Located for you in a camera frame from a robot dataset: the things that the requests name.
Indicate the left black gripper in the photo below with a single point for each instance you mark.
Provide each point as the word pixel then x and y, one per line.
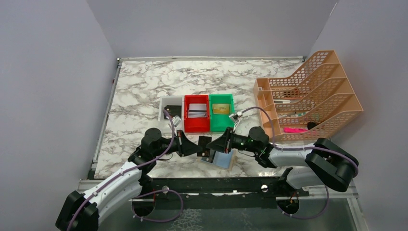
pixel 185 147

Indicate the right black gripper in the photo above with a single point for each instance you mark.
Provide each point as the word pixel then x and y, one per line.
pixel 223 143

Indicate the black VIP credit card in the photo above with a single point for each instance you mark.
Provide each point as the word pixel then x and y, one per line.
pixel 202 142

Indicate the beige card holder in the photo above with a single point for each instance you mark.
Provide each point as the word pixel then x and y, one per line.
pixel 222 160

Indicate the green plastic bin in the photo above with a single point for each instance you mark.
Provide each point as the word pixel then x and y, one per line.
pixel 218 123

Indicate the red plastic bin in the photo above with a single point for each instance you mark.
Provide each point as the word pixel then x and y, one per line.
pixel 196 124

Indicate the white plastic bin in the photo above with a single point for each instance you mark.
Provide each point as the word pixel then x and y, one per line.
pixel 163 120

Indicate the gold credit card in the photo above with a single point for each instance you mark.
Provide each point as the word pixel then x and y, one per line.
pixel 221 108

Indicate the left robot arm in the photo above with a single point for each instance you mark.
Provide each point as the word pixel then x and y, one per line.
pixel 84 211

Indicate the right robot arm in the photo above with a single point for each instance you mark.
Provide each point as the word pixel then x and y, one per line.
pixel 319 163

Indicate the white card stack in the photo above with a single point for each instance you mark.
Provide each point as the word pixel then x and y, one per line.
pixel 197 110

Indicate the pink highlighter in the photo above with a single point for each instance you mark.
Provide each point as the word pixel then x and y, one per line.
pixel 294 130

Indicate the green white pen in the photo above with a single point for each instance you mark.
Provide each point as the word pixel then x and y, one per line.
pixel 296 114

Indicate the orange mesh file organizer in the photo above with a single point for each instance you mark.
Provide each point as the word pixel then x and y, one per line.
pixel 319 87

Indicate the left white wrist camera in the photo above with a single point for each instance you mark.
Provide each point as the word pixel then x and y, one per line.
pixel 176 120

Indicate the black mounting rail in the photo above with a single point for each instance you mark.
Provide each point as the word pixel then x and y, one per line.
pixel 172 200

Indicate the aluminium frame rail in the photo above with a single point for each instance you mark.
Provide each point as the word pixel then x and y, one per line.
pixel 350 188

